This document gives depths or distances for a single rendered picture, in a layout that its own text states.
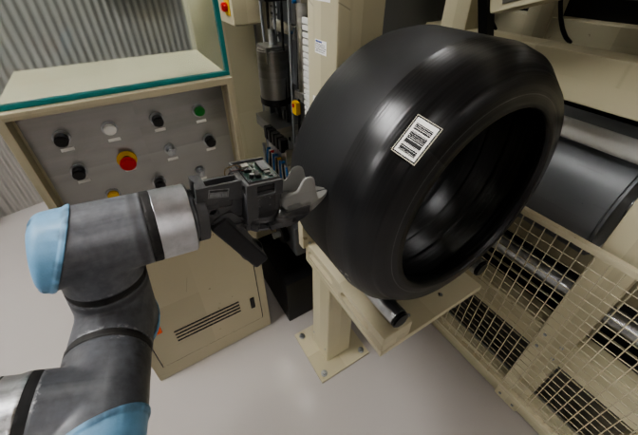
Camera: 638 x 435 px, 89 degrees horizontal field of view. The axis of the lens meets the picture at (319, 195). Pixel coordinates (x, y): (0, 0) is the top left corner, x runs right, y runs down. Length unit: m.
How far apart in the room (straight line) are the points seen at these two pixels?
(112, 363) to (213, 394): 1.32
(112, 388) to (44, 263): 0.14
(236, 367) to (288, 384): 0.26
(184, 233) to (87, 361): 0.16
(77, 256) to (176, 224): 0.10
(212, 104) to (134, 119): 0.22
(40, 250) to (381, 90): 0.46
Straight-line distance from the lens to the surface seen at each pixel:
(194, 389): 1.77
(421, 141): 0.46
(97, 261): 0.42
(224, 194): 0.43
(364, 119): 0.51
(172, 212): 0.42
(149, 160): 1.11
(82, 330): 0.48
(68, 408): 0.42
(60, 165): 1.11
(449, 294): 0.99
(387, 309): 0.78
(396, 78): 0.53
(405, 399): 1.70
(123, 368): 0.43
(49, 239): 0.42
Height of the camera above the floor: 1.55
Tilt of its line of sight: 37 degrees down
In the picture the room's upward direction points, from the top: straight up
